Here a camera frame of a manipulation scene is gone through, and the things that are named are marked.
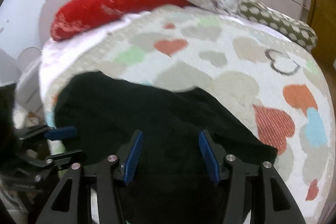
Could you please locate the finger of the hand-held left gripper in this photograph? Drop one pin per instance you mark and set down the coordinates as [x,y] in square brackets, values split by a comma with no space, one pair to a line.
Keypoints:
[63,133]
[65,156]

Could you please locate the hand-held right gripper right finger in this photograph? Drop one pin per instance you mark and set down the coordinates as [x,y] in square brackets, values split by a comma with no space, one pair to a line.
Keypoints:
[210,158]

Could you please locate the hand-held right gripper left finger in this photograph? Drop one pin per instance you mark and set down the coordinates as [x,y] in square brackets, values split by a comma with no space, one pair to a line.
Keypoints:
[133,158]

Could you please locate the black pants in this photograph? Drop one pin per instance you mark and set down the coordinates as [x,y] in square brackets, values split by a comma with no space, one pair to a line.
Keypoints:
[162,119]

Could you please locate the white bed sheet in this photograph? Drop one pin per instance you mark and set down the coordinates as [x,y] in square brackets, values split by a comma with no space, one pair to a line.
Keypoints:
[78,45]

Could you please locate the heart patterned quilt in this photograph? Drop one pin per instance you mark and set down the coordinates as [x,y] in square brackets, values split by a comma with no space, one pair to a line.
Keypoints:
[183,61]

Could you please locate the red pillow with white print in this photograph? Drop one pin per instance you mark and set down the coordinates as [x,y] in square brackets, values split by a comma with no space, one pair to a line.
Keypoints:
[113,3]

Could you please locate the green spotted bolster pillow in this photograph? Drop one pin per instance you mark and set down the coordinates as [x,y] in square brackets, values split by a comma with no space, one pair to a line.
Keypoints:
[283,23]

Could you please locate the wooden door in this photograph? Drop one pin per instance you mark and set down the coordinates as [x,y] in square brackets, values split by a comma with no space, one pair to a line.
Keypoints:
[323,16]

